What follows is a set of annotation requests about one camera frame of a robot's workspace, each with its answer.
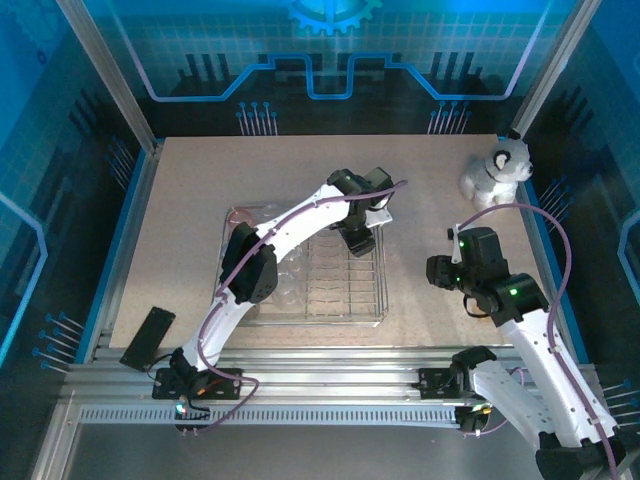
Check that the aluminium frame cross rail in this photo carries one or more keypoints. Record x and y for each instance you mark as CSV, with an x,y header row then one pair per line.
x,y
325,370

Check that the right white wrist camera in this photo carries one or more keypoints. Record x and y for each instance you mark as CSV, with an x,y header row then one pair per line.
x,y
456,250

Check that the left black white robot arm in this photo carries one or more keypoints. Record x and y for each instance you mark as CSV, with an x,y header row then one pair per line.
x,y
300,220

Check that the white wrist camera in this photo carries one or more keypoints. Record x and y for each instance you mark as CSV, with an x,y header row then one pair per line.
x,y
456,250
380,217

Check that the grey white plush dog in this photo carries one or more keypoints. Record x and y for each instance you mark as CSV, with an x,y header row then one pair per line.
x,y
495,175

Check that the aluminium side rail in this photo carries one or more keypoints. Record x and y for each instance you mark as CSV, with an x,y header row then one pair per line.
x,y
137,200

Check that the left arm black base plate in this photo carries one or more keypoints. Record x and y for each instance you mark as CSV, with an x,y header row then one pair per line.
x,y
225,385

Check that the red translucent plastic cup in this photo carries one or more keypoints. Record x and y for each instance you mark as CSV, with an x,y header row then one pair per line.
x,y
239,216

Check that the aluminium frame post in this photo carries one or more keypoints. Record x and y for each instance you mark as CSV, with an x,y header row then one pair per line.
x,y
107,75
550,70

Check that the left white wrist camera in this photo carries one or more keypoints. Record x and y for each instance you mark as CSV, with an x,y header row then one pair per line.
x,y
380,217

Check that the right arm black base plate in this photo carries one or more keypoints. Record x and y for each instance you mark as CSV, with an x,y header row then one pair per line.
x,y
432,385

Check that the steel bench panel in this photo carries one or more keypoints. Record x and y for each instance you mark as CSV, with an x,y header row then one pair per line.
x,y
320,455

